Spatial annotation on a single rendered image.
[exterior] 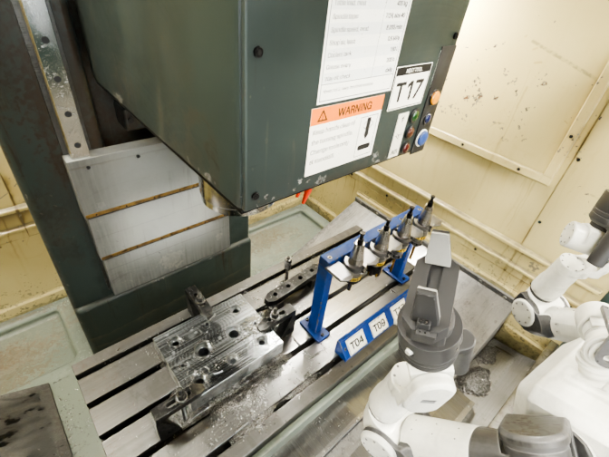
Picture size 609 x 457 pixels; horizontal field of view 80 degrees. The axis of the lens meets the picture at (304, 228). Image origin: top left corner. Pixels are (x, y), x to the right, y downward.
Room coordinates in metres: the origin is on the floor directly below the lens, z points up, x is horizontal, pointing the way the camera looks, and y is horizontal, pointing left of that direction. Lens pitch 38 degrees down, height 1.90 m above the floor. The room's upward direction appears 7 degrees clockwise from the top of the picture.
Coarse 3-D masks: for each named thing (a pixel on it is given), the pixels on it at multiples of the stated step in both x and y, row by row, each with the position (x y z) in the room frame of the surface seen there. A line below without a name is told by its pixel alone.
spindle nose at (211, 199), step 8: (200, 184) 0.59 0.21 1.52; (200, 192) 0.60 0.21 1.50; (208, 192) 0.57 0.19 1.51; (216, 192) 0.56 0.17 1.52; (208, 200) 0.57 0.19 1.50; (216, 200) 0.56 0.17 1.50; (224, 200) 0.56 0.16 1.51; (216, 208) 0.57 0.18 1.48; (224, 208) 0.56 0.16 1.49; (232, 208) 0.56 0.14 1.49; (264, 208) 0.59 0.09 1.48; (240, 216) 0.56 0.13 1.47
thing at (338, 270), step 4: (332, 264) 0.74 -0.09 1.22; (336, 264) 0.74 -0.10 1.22; (340, 264) 0.74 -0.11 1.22; (324, 268) 0.72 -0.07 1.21; (328, 268) 0.72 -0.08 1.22; (332, 268) 0.72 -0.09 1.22; (336, 268) 0.72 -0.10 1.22; (340, 268) 0.73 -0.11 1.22; (344, 268) 0.73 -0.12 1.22; (332, 272) 0.71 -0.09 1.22; (336, 272) 0.71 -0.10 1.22; (340, 272) 0.71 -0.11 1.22; (344, 272) 0.71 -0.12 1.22; (348, 272) 0.71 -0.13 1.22; (352, 272) 0.72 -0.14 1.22; (336, 276) 0.70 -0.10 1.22; (340, 276) 0.70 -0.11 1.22; (344, 276) 0.70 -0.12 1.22; (348, 276) 0.70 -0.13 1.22; (352, 276) 0.70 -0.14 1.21; (340, 280) 0.68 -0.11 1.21; (344, 280) 0.68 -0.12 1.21; (348, 280) 0.69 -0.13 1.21
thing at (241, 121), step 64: (128, 0) 0.63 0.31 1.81; (192, 0) 0.48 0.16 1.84; (256, 0) 0.42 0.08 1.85; (320, 0) 0.48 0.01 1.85; (448, 0) 0.67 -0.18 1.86; (128, 64) 0.67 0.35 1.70; (192, 64) 0.48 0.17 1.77; (256, 64) 0.42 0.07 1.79; (320, 64) 0.49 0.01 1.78; (192, 128) 0.50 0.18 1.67; (256, 128) 0.42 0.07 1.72; (384, 128) 0.61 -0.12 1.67; (256, 192) 0.42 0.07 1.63
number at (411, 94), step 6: (414, 78) 0.64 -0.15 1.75; (420, 78) 0.66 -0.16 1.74; (408, 84) 0.63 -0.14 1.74; (414, 84) 0.65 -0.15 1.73; (420, 84) 0.66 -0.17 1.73; (408, 90) 0.64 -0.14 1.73; (414, 90) 0.65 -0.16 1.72; (420, 90) 0.66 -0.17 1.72; (408, 96) 0.64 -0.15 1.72; (414, 96) 0.65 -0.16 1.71; (402, 102) 0.63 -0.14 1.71
